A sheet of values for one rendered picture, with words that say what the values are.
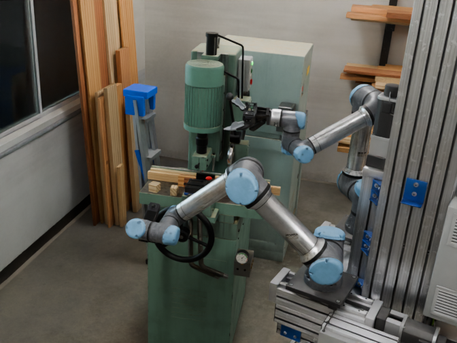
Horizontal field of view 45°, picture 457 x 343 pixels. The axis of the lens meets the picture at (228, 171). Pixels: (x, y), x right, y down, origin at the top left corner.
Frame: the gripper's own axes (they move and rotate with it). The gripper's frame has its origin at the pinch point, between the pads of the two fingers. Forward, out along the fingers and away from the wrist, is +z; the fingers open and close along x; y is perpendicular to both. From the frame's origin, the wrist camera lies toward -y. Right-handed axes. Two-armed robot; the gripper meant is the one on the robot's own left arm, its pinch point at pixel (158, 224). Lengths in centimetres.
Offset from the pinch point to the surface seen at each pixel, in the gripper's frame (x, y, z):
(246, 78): 20, -79, 33
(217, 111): 13, -55, 11
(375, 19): 85, -170, 156
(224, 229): 25.2, -3.8, 25.8
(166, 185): -7.7, -18.9, 28.9
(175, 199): 0.1, -12.6, 20.0
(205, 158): 10.0, -34.3, 21.2
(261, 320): 48, 44, 94
